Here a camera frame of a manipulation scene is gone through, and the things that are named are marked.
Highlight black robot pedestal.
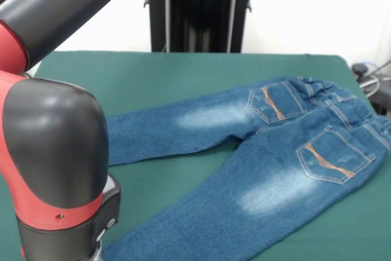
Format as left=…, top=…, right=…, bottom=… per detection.
left=142, top=0, right=266, bottom=54

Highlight dark green table cloth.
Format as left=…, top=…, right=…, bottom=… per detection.
left=0, top=50, right=391, bottom=261

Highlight blue denim jeans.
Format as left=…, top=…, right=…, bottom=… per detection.
left=102, top=76, right=391, bottom=261

